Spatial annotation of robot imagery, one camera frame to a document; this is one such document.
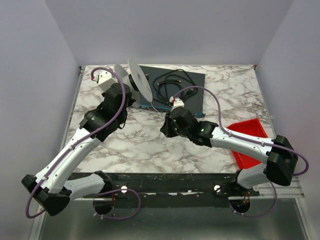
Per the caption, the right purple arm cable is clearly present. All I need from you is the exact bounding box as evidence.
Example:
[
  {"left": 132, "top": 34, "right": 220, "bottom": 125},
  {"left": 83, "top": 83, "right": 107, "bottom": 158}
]
[{"left": 172, "top": 86, "right": 310, "bottom": 177}]

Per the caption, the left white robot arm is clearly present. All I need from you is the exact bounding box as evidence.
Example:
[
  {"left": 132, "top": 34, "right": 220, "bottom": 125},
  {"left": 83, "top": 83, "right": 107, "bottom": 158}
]
[{"left": 21, "top": 82, "right": 134, "bottom": 219}]

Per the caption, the grey cable spool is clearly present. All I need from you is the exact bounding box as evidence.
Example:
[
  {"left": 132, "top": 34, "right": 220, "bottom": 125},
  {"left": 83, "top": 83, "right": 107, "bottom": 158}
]
[{"left": 114, "top": 58, "right": 153, "bottom": 108}]

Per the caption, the aluminium frame rail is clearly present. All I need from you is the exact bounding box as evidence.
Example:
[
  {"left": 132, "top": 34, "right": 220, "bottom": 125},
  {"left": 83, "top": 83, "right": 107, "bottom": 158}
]
[{"left": 59, "top": 65, "right": 86, "bottom": 152}]

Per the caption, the red plastic tray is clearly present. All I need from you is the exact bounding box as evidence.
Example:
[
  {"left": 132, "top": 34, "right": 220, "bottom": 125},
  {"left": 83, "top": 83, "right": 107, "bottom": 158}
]
[{"left": 226, "top": 118, "right": 270, "bottom": 171}]

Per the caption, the dark network switch box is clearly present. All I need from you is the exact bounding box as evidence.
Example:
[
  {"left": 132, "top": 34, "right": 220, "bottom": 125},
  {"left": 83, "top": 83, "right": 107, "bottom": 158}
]
[{"left": 140, "top": 65, "right": 206, "bottom": 118}]

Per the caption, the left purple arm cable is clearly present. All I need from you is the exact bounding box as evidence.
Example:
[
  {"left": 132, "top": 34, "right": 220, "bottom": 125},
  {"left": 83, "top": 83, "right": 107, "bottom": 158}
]
[{"left": 24, "top": 67, "right": 127, "bottom": 220}]

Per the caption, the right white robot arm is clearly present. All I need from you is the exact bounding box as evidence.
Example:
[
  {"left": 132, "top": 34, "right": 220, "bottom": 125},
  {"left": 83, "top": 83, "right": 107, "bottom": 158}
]
[{"left": 160, "top": 107, "right": 298, "bottom": 189}]

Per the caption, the black USB cable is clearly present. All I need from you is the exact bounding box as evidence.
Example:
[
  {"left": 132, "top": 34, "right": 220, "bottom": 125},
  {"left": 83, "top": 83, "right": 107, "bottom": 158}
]
[{"left": 144, "top": 69, "right": 197, "bottom": 107}]

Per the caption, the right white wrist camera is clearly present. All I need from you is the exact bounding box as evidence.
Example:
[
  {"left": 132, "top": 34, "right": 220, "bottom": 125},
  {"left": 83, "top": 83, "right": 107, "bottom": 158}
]
[{"left": 169, "top": 96, "right": 185, "bottom": 111}]

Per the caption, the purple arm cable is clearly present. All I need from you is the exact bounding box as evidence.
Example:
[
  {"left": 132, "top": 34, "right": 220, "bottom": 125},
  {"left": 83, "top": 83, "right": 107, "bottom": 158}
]
[
  {"left": 172, "top": 86, "right": 310, "bottom": 177},
  {"left": 24, "top": 67, "right": 127, "bottom": 220}
]

